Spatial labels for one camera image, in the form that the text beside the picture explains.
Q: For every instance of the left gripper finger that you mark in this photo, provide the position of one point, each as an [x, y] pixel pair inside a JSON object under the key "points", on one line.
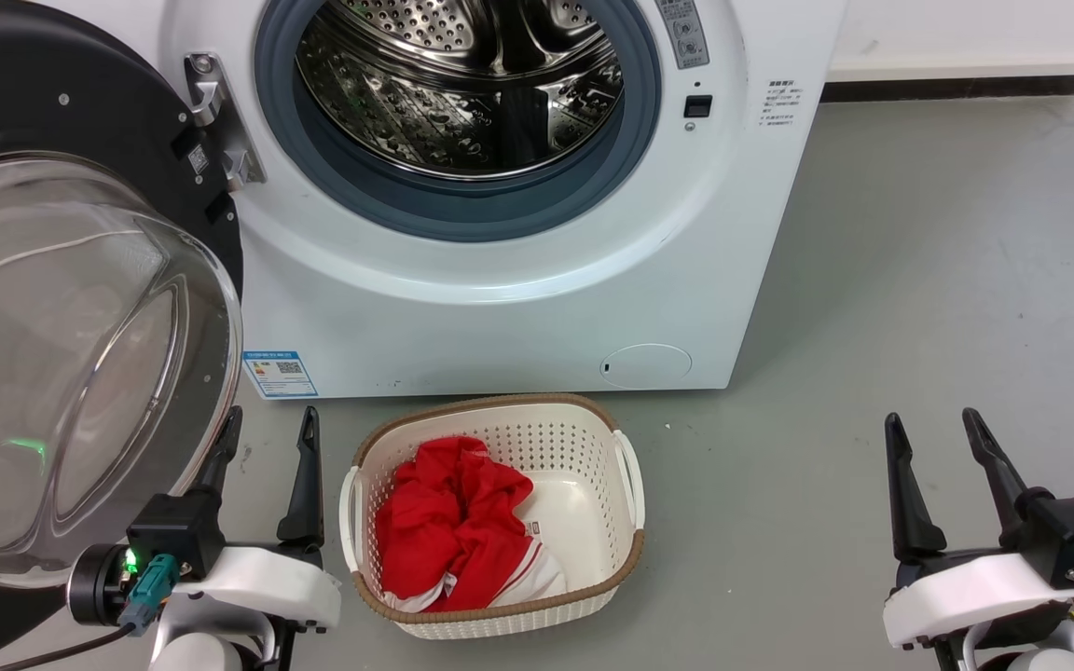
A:
{"points": [[306, 503], [218, 461]]}

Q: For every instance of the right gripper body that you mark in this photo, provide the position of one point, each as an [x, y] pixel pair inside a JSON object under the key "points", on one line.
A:
{"points": [[975, 592]]}

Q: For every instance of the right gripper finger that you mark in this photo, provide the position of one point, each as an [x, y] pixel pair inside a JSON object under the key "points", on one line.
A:
{"points": [[998, 475], [910, 513]]}

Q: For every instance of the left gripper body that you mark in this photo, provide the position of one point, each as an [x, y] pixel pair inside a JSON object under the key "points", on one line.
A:
{"points": [[267, 582]]}

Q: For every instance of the white front-load washing machine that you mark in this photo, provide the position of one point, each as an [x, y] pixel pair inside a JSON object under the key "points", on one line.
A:
{"points": [[500, 326]]}

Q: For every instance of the red and white garment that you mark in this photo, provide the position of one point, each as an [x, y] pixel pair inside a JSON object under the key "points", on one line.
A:
{"points": [[444, 522]]}

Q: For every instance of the round white filter cover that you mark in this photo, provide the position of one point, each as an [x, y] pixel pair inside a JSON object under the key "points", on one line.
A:
{"points": [[645, 366]]}

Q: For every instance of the white cabinet block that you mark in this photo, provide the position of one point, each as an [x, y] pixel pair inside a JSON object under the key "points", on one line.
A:
{"points": [[966, 33]]}

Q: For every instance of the grey instruction sticker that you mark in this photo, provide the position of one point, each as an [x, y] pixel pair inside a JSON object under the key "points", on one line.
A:
{"points": [[683, 33]]}

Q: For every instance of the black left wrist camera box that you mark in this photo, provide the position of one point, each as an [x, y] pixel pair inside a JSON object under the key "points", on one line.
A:
{"points": [[178, 531]]}

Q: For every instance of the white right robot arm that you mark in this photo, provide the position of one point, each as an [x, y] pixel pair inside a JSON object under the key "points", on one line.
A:
{"points": [[1031, 657]]}

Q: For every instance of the stainless steel washer drum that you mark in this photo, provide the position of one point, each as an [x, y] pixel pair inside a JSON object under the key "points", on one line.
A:
{"points": [[462, 93]]}

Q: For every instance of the black round glass washer door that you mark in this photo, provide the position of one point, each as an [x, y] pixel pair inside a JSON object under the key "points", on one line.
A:
{"points": [[34, 93]]}

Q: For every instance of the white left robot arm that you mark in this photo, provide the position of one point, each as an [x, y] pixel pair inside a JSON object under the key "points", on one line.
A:
{"points": [[192, 652]]}

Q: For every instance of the cream perforated laundry basket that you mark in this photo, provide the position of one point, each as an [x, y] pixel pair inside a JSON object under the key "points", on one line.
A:
{"points": [[584, 447]]}

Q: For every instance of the teal left camera connector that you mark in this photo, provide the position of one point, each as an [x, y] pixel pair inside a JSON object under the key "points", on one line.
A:
{"points": [[150, 587]]}

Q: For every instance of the blue energy label sticker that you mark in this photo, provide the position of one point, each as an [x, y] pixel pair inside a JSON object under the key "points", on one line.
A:
{"points": [[281, 373]]}

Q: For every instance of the metal door hinge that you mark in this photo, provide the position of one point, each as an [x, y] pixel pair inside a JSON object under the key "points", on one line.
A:
{"points": [[225, 121]]}

